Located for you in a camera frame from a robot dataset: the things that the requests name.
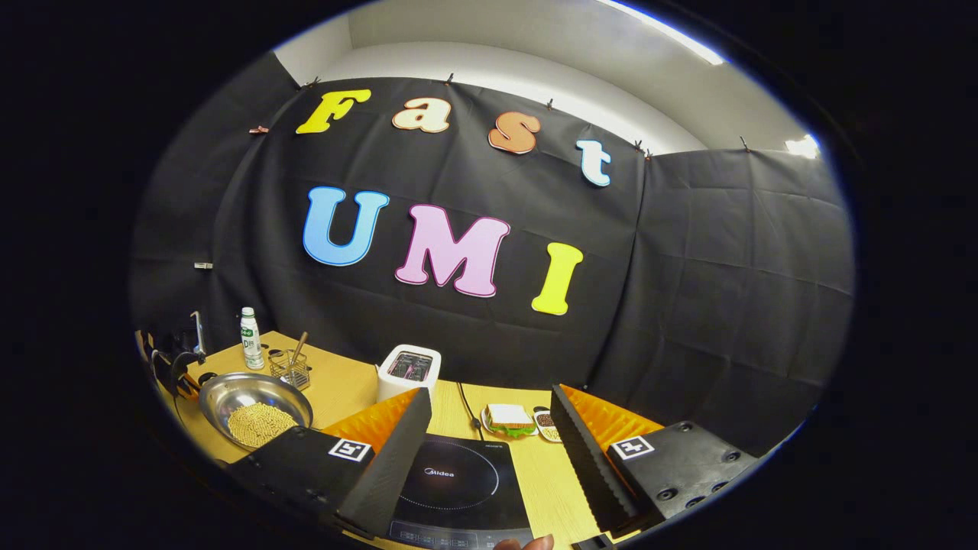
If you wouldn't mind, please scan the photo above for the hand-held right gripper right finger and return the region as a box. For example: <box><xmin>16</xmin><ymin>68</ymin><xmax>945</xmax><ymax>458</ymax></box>
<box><xmin>550</xmin><ymin>384</ymin><xmax>761</xmax><ymax>535</ymax></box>

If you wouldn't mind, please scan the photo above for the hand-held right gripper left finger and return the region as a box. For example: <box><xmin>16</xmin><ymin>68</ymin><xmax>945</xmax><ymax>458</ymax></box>
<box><xmin>228</xmin><ymin>387</ymin><xmax>432</xmax><ymax>539</ymax></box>

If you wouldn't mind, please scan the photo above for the row of small dark clips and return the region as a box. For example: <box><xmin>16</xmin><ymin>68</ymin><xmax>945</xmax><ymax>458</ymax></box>
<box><xmin>302</xmin><ymin>73</ymin><xmax>753</xmax><ymax>161</ymax></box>

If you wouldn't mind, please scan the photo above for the white plate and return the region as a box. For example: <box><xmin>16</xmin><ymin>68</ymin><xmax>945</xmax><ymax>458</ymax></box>
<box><xmin>480</xmin><ymin>409</ymin><xmax>540</xmax><ymax>440</ymax></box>

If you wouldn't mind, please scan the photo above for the wire utensil basket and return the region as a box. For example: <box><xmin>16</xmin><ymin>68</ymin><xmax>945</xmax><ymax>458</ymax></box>
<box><xmin>267</xmin><ymin>349</ymin><xmax>312</xmax><ymax>392</ymax></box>

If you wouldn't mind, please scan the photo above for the pile of soybeans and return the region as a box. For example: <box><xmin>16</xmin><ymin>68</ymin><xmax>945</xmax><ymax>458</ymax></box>
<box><xmin>227</xmin><ymin>403</ymin><xmax>299</xmax><ymax>449</ymax></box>

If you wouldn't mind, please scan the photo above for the white toaster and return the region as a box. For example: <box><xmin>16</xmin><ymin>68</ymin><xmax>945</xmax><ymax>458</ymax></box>
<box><xmin>376</xmin><ymin>344</ymin><xmax>442</xmax><ymax>406</ymax></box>

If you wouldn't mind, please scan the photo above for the black power cable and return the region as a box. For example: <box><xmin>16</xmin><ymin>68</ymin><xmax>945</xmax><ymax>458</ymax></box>
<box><xmin>457</xmin><ymin>382</ymin><xmax>484</xmax><ymax>438</ymax></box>

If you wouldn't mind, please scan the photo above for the steel pot with black handle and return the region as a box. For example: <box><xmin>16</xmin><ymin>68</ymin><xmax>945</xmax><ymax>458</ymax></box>
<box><xmin>151</xmin><ymin>350</ymin><xmax>314</xmax><ymax>451</ymax></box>

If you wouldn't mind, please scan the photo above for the white drink bottle green label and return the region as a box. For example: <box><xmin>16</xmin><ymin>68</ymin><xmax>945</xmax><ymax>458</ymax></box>
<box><xmin>240</xmin><ymin>307</ymin><xmax>265</xmax><ymax>370</ymax></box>

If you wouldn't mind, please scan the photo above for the black induction cooktop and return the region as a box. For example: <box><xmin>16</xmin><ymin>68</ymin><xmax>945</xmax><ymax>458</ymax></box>
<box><xmin>388</xmin><ymin>434</ymin><xmax>534</xmax><ymax>550</ymax></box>

